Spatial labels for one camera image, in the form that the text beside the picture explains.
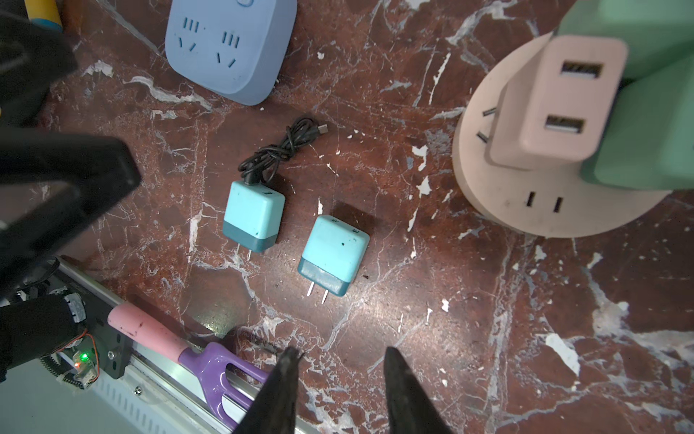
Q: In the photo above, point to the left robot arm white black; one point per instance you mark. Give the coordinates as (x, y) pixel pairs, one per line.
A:
(36, 327)

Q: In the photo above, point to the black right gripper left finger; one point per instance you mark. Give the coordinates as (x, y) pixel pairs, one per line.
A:
(274, 409)

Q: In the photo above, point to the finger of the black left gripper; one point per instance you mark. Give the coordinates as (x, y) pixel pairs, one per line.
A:
(32, 58)
(59, 190)

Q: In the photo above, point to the teal plug cube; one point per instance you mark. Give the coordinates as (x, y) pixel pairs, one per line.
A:
(333, 254)
(253, 215)

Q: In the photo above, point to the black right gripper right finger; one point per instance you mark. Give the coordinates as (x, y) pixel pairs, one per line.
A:
(409, 408)

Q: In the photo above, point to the light green plug cube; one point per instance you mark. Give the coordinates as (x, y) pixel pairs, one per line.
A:
(657, 32)
(648, 142)

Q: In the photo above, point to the blue square power strip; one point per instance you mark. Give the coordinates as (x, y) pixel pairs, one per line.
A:
(234, 48)

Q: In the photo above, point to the purple pink toy rake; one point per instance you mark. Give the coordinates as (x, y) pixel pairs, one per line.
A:
(208, 366)

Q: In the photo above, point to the pink plug cube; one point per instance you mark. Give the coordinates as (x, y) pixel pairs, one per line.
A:
(553, 111)

